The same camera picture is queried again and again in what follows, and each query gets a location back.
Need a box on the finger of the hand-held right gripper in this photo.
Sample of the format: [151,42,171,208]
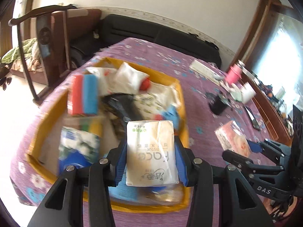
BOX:
[222,149,284,178]
[247,139,291,158]

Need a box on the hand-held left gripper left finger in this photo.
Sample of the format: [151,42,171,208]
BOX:
[27,142,128,227]

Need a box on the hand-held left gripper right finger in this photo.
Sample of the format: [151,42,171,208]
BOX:
[175,135,270,227]

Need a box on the pink tissue packet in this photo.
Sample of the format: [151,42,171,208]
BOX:
[214,120,252,158]

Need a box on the beige tissue packet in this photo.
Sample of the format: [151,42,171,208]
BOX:
[125,120,180,187]

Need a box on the yellow green red sponge pack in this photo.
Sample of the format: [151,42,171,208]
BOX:
[78,116,103,139]

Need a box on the blue white printed tissue pack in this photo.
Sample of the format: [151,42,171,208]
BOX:
[58,126,101,178]

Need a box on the blue cloth with red band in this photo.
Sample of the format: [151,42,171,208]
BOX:
[154,105,180,130]

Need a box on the black tissue packet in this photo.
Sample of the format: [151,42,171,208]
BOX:
[102,92,142,145]

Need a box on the lemon print tissue packet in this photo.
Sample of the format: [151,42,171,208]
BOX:
[135,93,171,123]

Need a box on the red blue sponge pack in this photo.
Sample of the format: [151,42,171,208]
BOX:
[67,74,99,117]

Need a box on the yellow cardboard box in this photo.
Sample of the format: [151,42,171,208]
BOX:
[26,56,191,213]

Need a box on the white soft packet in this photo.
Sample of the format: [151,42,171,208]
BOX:
[111,62,149,95]

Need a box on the black smartphone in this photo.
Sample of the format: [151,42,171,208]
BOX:
[244,105,261,130]

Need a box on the blue white small carton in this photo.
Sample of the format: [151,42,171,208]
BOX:
[110,182,140,200]

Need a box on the wooden cabinet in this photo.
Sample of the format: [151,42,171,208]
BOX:
[251,76,296,142]

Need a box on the purple floral tablecloth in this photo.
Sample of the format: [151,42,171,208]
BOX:
[11,37,294,227]

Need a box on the black cylindrical device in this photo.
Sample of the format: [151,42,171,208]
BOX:
[208,92,233,115]

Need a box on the white plastic jar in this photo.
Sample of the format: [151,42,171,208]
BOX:
[240,82,255,103]

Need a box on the white knit glove green cuff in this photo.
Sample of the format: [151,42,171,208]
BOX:
[225,83,242,100]

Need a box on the yellow patterned white bag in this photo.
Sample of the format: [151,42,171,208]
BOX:
[147,83,181,114]

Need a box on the pink bottle with knitted sleeve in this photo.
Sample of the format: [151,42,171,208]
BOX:
[224,60,247,84]

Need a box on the red round object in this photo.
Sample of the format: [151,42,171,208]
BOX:
[139,78,151,91]

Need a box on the clear wrapped white tissue pack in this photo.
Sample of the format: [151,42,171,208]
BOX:
[85,66,119,93]

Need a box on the white power strip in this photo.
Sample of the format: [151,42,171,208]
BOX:
[189,60,222,81]

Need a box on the black bag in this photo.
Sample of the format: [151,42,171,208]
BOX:
[70,32,105,69]

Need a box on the black sofa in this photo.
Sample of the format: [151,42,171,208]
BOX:
[71,14,222,69]

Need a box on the dark slipper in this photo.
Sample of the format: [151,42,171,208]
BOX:
[0,76,12,91]

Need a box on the dark wooden chair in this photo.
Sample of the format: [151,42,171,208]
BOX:
[8,5,81,107]

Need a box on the brown sofa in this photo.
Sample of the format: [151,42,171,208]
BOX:
[0,8,102,83]

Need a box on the green patterned cloth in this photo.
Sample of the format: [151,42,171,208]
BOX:
[0,39,38,63]

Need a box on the wooden door frame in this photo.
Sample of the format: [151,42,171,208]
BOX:
[233,0,294,67]

